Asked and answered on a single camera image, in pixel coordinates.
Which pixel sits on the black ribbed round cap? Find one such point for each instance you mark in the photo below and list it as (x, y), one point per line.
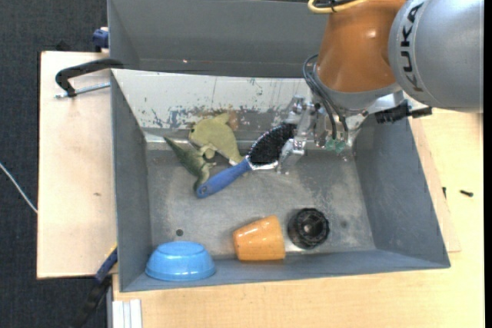
(308, 228)

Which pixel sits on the orange cup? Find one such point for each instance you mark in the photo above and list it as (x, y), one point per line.
(259, 240)

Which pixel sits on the green toy dinosaur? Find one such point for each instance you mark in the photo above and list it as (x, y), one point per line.
(194, 163)

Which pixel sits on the grey metal bin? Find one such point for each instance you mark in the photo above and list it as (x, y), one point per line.
(269, 199)

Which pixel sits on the black cylinder on white bracket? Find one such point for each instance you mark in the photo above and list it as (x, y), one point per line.
(396, 113)

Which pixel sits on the yellow-green plush toy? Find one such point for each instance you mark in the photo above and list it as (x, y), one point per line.
(215, 136)

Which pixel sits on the pale wood board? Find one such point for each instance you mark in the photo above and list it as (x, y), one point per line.
(77, 173)

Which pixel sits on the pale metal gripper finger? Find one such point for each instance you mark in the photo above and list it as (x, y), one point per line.
(291, 155)
(296, 107)

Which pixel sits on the small black screw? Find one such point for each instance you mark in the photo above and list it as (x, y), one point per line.
(467, 193)

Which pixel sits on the blue bowl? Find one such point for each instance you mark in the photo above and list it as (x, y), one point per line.
(180, 261)

